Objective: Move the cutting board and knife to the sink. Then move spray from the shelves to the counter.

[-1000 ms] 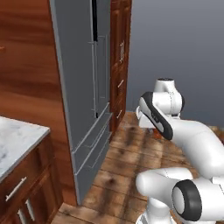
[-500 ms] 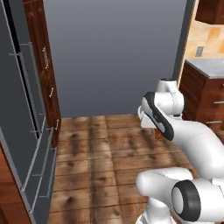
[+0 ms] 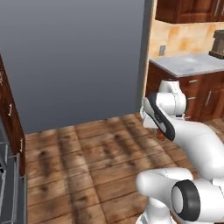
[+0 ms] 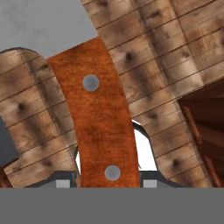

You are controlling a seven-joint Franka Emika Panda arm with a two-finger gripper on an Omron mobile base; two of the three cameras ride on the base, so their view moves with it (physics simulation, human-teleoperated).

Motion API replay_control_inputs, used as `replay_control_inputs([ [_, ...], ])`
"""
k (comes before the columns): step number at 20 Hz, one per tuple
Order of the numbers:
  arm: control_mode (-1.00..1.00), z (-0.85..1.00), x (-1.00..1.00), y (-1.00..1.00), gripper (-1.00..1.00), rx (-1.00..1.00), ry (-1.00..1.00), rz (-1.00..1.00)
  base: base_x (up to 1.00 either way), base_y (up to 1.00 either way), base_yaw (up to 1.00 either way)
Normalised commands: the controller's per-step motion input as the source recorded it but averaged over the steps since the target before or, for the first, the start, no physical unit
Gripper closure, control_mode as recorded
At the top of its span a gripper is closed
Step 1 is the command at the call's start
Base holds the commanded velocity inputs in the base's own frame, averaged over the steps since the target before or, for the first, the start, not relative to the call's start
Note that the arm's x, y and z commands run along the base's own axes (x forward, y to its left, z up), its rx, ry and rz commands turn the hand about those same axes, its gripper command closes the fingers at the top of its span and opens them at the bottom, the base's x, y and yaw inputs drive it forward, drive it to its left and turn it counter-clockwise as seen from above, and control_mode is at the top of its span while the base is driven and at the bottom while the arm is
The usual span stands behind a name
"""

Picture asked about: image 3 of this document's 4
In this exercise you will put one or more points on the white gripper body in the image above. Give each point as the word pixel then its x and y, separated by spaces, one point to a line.
pixel 148 115

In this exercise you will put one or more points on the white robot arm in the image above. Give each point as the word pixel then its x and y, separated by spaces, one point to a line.
pixel 201 145

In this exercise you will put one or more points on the dark wood base cupboards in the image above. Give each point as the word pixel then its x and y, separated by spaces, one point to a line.
pixel 208 97

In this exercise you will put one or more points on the dark wood tall cupboards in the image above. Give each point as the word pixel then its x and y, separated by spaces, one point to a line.
pixel 10 116

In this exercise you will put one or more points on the grey steel oven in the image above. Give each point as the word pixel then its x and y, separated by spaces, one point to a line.
pixel 11 192

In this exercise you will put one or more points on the grey wall socket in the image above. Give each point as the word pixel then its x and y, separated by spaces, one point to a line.
pixel 162 50

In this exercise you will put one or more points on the dark wood wall cupboards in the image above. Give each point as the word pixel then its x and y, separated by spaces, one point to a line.
pixel 186 10

